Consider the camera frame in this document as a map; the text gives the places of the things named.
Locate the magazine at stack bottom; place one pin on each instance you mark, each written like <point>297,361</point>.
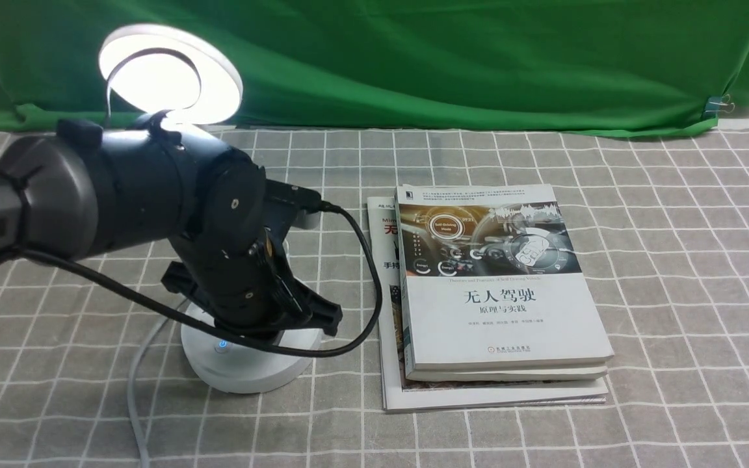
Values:
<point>402,395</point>

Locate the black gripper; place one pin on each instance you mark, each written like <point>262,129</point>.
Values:
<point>253,293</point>

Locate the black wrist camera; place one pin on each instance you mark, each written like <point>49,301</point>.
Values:
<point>287,206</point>

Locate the white desk lamp with sockets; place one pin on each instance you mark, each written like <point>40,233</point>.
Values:
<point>154,67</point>

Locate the grey self-driving textbook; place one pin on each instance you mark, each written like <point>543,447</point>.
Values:
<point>492,282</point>

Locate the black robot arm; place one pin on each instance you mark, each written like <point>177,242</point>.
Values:
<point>84,191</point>

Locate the blue binder clip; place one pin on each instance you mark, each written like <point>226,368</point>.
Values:
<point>718,105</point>

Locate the grey checked tablecloth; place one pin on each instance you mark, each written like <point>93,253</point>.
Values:
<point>662,230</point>

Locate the green backdrop cloth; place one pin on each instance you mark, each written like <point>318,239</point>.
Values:
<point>611,68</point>

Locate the white book under textbook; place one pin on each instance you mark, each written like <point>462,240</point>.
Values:
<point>576,372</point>

